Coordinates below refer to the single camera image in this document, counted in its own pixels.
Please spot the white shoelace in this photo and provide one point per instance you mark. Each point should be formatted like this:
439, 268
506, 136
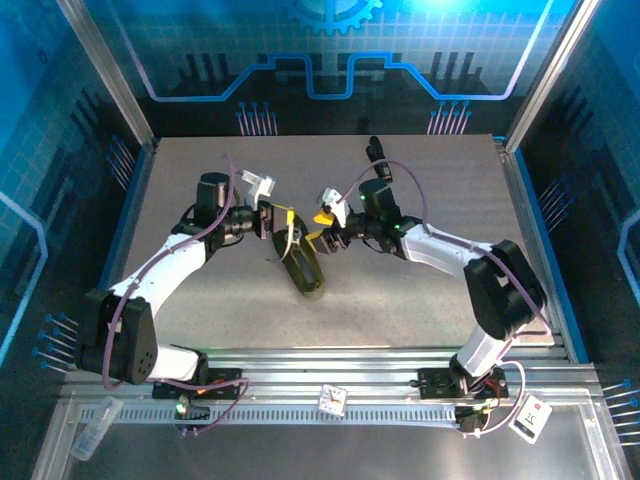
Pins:
289, 245

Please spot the olive green shoe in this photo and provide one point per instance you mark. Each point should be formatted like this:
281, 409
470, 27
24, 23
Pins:
305, 272

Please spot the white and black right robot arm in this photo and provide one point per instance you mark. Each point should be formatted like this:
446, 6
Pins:
440, 250

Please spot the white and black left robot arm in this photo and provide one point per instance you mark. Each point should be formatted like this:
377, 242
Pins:
165, 270

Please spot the black marker pen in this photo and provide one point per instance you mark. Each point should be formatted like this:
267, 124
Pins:
375, 150

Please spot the blue table edge strip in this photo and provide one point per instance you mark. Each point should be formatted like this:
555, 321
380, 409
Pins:
120, 235
547, 240

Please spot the small white tag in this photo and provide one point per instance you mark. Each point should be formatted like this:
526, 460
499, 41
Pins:
332, 400

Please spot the black connector box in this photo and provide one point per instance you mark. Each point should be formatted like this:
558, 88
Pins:
471, 419
195, 411

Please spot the white card with red mark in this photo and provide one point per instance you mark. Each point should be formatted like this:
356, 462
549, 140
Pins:
531, 419

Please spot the aluminium frame rail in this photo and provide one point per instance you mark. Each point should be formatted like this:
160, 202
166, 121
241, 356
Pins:
310, 370

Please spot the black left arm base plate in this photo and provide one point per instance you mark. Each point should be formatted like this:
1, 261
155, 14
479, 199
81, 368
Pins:
227, 382

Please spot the aluminium side rail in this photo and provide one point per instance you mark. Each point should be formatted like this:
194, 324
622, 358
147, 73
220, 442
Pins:
530, 240

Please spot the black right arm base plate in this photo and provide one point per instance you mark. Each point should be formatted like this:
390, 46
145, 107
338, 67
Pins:
435, 382

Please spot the aluminium frame post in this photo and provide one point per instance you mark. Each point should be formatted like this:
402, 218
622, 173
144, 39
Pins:
550, 75
107, 75

